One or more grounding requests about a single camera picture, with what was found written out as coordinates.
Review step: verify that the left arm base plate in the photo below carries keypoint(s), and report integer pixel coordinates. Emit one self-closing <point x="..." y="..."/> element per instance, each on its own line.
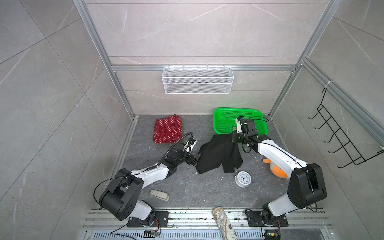
<point x="160" y="218"/>

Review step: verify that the white wire wall basket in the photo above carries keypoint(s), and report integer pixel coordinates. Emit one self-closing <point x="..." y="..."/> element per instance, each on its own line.
<point x="197" y="80"/>

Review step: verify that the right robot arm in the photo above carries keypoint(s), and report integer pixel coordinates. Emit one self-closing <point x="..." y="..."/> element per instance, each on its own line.
<point x="306" y="181"/>

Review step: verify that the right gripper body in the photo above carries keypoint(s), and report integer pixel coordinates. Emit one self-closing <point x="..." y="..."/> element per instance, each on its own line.
<point x="239" y="137"/>

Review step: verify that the patterned rolled cloth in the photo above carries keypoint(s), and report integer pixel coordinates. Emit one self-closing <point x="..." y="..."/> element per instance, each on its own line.
<point x="224" y="224"/>

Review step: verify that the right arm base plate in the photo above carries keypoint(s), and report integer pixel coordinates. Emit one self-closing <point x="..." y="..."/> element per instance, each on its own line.
<point x="255" y="219"/>

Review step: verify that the orange plush toy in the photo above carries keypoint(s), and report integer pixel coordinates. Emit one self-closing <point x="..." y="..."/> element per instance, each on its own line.
<point x="275" y="169"/>

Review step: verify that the red polka dot skirt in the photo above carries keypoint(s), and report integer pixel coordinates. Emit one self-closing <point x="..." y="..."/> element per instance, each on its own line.
<point x="167" y="130"/>

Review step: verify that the white alarm clock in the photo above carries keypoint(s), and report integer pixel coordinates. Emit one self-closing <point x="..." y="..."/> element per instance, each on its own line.
<point x="243" y="179"/>

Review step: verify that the green plastic basket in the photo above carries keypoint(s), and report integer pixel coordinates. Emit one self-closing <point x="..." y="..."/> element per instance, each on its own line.
<point x="224" y="120"/>

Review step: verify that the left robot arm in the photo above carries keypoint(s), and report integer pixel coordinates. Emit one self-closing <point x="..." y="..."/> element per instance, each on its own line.
<point x="121" y="195"/>

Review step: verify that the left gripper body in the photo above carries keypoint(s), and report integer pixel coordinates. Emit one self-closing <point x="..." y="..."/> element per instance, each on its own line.
<point x="188" y="159"/>

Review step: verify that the black skirt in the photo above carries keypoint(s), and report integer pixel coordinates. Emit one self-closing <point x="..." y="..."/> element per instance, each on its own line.
<point x="220" y="150"/>

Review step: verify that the beige remote control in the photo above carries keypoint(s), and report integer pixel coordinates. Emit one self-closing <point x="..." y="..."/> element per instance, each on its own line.
<point x="160" y="195"/>

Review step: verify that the black wall hook rack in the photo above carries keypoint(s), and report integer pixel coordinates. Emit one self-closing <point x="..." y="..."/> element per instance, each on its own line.
<point x="346" y="145"/>

